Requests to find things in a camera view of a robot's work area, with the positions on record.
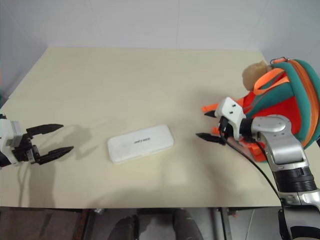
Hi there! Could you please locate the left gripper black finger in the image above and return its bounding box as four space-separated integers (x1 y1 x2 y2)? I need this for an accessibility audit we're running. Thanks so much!
38 146 75 166
25 123 64 140

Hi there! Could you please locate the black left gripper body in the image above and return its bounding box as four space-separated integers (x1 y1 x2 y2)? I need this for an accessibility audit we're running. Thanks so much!
11 132 41 165

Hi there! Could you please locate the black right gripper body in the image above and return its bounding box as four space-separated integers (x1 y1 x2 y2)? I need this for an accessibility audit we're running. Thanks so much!
217 116 230 146

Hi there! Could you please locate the green and orange backpack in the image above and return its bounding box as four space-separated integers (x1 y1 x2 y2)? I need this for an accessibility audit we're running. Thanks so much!
201 57 320 164

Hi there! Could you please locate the white rectangular case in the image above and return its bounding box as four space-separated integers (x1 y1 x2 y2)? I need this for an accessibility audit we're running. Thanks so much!
107 124 176 165

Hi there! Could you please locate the beige plush toy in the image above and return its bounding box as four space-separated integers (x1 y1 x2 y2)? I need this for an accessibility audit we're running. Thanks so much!
241 60 272 92

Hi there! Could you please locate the grey metal table leg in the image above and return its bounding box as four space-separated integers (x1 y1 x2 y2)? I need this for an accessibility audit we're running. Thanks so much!
213 207 233 240
81 208 104 240

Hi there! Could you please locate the dark rounded shape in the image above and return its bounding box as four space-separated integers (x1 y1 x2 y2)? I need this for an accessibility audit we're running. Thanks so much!
173 208 204 240
112 214 141 240

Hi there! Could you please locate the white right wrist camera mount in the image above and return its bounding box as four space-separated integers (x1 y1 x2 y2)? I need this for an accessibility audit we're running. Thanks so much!
215 97 247 140

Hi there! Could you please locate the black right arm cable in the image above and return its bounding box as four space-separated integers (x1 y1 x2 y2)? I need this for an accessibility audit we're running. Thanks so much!
219 129 287 240

